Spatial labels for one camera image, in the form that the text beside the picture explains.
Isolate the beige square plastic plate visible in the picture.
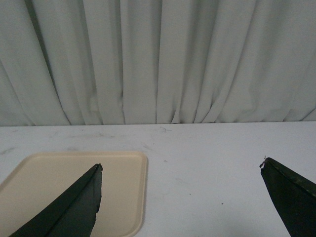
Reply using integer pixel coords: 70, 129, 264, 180
0, 152, 148, 237

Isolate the pale grey pleated curtain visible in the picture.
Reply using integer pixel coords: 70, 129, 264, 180
0, 0, 316, 126

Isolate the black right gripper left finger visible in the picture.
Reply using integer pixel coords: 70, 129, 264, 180
11, 164, 103, 237

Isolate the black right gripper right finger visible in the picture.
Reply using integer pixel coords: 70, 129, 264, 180
260, 158, 316, 237

